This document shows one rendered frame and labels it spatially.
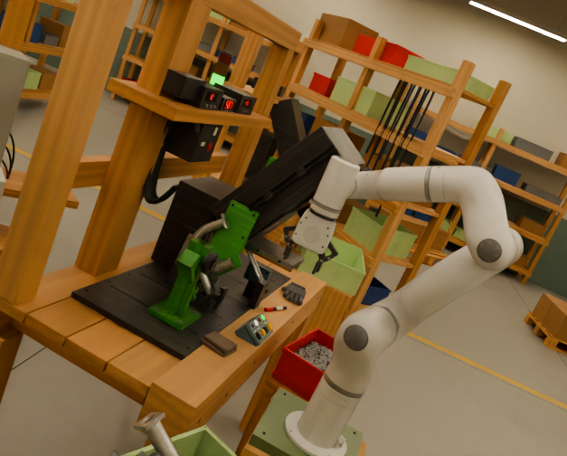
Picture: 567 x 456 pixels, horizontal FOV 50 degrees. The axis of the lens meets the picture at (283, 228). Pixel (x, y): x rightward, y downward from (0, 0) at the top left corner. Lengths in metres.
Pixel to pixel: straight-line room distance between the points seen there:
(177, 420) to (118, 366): 0.22
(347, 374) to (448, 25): 9.82
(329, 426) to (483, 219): 0.69
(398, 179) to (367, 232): 3.33
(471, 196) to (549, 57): 9.89
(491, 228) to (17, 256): 1.25
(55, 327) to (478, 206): 1.17
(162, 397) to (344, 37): 4.72
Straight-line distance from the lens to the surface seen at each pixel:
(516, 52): 11.24
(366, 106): 5.29
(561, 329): 7.83
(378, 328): 1.54
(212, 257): 1.93
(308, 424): 1.73
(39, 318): 1.84
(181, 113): 1.89
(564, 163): 10.87
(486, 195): 1.49
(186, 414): 1.67
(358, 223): 4.96
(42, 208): 1.75
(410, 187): 1.53
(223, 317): 2.17
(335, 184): 1.61
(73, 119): 1.68
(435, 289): 1.52
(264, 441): 1.68
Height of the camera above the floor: 1.78
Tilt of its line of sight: 14 degrees down
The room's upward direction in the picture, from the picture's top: 23 degrees clockwise
